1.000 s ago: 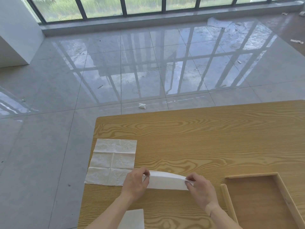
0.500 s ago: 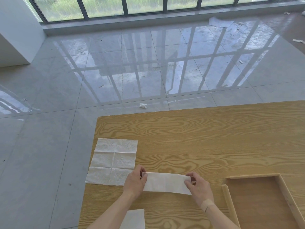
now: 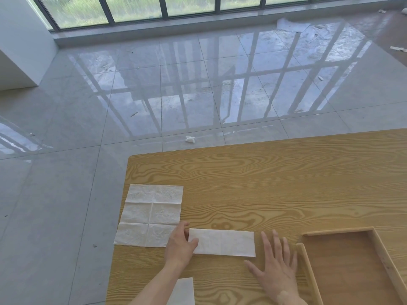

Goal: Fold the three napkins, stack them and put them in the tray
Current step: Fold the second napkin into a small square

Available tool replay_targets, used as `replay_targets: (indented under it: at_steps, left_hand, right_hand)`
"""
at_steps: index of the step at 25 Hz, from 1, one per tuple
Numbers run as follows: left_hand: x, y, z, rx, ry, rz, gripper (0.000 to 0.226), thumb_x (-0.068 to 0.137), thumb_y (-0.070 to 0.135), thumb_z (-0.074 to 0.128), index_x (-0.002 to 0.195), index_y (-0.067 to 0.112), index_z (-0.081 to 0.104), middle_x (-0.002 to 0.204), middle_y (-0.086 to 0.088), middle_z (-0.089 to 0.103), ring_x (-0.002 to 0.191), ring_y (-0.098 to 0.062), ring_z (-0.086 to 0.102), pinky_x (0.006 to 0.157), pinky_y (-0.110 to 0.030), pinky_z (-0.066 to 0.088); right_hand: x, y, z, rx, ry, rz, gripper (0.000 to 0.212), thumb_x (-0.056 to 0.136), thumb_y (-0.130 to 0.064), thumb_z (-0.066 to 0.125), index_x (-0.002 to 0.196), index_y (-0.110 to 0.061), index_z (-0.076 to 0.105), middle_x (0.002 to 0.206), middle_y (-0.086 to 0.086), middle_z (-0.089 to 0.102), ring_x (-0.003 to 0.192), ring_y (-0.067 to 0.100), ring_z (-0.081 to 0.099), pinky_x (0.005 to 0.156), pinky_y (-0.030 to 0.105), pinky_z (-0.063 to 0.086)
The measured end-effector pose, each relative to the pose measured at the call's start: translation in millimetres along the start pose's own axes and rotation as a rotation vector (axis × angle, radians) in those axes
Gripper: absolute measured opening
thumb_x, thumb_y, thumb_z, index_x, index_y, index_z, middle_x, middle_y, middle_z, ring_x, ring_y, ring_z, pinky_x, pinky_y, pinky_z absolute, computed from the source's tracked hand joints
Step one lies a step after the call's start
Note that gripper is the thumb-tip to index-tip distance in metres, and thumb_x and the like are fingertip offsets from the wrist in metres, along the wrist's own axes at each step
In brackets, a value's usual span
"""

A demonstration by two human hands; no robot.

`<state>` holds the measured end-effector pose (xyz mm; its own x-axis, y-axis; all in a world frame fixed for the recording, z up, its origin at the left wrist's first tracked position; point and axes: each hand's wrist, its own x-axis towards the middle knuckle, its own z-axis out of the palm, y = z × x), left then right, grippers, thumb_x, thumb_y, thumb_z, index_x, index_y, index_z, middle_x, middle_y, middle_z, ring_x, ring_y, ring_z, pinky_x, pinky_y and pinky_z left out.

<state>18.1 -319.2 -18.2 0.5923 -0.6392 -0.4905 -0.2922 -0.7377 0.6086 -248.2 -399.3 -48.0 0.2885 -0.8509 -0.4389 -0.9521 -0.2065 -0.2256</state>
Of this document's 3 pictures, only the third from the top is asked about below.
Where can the person's right hand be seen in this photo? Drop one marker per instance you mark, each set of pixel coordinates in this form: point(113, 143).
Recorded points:
point(278, 276)

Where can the person's right thumb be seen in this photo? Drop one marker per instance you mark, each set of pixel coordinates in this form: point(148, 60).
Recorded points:
point(253, 267)

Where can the crumpled white tissue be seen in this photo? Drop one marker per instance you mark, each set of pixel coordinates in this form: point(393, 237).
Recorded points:
point(190, 139)

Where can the person's right middle finger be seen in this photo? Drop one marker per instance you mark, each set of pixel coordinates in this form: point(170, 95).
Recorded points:
point(277, 246)

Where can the person's left hand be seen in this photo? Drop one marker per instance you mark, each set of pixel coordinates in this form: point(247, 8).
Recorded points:
point(178, 250)

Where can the person's right little finger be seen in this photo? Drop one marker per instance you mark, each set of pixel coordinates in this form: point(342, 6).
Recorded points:
point(294, 260)

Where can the white paper napkin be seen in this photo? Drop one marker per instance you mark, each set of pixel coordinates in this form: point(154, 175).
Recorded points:
point(149, 215)
point(225, 243)
point(183, 293)

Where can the person's left thumb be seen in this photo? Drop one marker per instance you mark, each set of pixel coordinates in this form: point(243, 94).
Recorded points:
point(194, 243)

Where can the wooden tray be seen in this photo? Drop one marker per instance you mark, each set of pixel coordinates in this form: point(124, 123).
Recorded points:
point(349, 266)

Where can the person's left forearm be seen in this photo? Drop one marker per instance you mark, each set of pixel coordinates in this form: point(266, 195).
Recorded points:
point(155, 287)

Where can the unfolded white paper napkin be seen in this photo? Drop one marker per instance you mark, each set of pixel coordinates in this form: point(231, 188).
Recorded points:
point(149, 215)

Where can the person's right forearm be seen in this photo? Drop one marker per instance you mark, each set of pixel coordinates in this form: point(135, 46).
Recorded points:
point(297, 302)

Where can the dark-framed window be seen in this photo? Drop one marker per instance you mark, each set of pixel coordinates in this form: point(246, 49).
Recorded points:
point(159, 9)

